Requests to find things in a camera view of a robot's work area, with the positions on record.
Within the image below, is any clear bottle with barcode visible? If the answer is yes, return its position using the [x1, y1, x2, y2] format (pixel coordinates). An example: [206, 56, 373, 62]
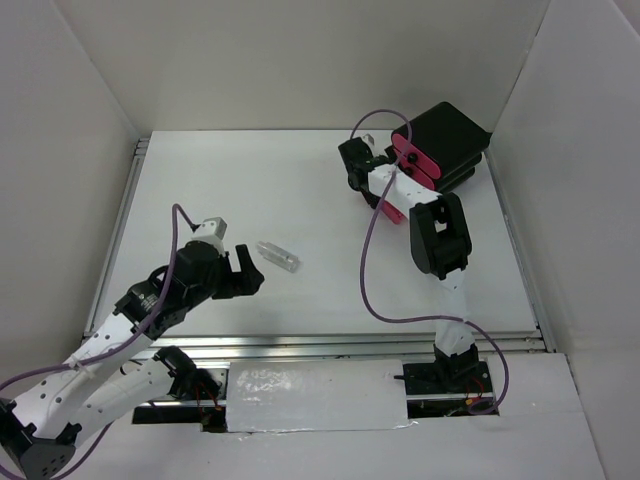
[256, 241, 300, 273]

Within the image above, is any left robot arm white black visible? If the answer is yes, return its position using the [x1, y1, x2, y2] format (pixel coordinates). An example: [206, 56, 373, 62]
[1, 241, 264, 479]

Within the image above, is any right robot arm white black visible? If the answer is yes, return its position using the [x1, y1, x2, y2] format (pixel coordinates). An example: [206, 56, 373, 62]
[338, 137, 479, 392]

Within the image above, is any black drawer cabinet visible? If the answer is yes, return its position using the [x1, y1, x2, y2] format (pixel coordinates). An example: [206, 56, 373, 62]
[385, 102, 491, 193]

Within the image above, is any white cover panel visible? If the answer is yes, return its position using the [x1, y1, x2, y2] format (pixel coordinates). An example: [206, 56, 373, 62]
[226, 359, 410, 433]

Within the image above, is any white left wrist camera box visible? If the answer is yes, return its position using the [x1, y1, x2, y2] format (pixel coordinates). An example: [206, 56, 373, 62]
[191, 217, 227, 255]

